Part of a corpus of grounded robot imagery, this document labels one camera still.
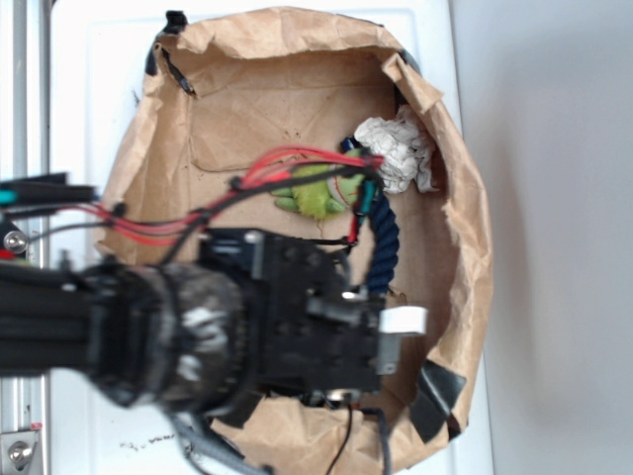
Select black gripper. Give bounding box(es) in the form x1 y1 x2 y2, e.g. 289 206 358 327
199 228 427 398

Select dark blue rope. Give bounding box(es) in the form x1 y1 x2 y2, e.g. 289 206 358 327
338 137 401 296

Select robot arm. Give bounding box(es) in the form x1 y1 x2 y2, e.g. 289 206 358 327
1 229 427 425

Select green plush frog toy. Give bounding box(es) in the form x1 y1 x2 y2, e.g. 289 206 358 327
271 148 384 221

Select crumpled white paper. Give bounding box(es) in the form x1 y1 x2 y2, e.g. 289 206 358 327
354 105 438 194

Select brown paper bag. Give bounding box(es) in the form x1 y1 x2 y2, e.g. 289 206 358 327
103 7 493 471

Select red and black wire bundle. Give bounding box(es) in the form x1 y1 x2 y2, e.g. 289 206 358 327
0 144 387 263

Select aluminium frame rail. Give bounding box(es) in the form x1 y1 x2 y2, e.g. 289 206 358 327
1 1 52 474

